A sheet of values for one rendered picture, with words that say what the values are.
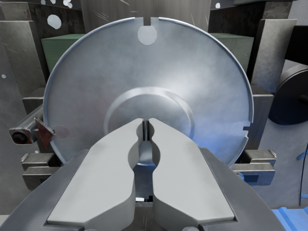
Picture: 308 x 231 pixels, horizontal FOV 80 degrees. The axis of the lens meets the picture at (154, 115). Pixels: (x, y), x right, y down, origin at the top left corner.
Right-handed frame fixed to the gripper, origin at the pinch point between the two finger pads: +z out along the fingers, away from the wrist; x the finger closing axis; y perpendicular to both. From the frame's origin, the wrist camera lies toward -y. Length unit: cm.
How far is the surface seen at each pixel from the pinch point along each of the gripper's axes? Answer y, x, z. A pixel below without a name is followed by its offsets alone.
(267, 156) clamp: 17.5, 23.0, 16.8
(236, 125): 7.2, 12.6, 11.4
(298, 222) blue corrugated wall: 132, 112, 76
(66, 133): 8.1, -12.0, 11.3
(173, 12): -7.1, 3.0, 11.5
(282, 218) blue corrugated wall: 132, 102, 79
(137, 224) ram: 9.0, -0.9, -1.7
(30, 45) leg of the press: -2.5, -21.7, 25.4
